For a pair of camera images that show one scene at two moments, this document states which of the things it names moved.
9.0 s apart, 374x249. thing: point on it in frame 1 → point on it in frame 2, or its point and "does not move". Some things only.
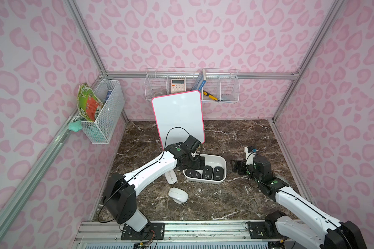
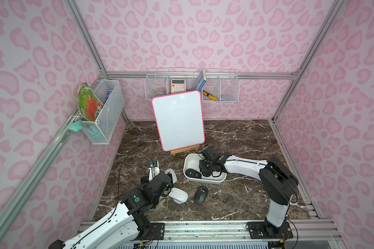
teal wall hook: (75, 126) does not move
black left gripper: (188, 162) → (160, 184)
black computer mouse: (193, 173) → (201, 195)
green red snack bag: (89, 103) does not move
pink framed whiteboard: (179, 116) does not move
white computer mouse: (171, 177) does not move
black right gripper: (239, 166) → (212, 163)
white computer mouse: (178, 195) does not move
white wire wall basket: (216, 85) does not move
